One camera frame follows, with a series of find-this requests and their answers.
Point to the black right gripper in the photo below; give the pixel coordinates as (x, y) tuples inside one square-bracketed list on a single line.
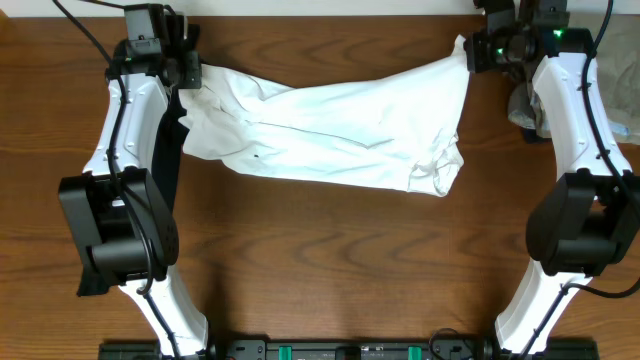
[(473, 44)]

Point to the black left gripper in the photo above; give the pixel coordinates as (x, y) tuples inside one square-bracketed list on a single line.
[(191, 61)]

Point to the white t-shirt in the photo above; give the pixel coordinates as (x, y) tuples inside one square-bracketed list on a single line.
[(398, 132)]

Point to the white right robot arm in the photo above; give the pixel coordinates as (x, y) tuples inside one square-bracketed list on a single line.
[(590, 217)]

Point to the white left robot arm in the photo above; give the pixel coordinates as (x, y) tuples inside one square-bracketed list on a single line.
[(137, 104)]

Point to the light blue folded cloth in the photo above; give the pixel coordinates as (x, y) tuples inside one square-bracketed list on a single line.
[(527, 114)]

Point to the black garment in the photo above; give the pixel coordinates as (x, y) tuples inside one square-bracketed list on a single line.
[(115, 247)]

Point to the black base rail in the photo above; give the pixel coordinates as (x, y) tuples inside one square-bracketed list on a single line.
[(448, 347)]

